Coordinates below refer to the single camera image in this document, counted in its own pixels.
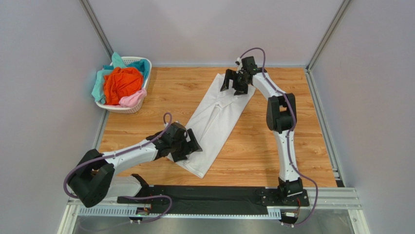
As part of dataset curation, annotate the teal t-shirt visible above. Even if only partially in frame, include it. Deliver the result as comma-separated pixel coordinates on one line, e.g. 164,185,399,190
91,52,151,104

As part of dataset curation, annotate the pink t-shirt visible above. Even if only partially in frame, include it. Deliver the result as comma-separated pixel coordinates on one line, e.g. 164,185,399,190
119,88,147,108

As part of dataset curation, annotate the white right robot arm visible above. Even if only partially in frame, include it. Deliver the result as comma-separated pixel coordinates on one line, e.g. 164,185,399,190
168,57,303,197

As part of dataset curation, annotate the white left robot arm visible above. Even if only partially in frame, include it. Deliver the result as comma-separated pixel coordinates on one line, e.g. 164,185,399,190
64,122,202,208

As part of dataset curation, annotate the white t-shirt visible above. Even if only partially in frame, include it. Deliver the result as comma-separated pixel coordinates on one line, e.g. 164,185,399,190
177,74,256,178

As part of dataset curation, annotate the aluminium frame rail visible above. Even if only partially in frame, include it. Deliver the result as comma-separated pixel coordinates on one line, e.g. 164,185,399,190
58,185,369,234

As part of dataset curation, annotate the white plastic laundry basket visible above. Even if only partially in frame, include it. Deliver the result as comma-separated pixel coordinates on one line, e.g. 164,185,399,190
95,56,152,115

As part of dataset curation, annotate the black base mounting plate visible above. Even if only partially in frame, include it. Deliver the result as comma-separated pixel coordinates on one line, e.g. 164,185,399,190
117,185,310,215

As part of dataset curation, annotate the orange t-shirt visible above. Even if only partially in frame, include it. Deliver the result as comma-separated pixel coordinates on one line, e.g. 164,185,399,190
103,67,144,105

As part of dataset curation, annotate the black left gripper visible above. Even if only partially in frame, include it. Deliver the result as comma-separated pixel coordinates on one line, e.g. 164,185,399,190
171,128,202,162

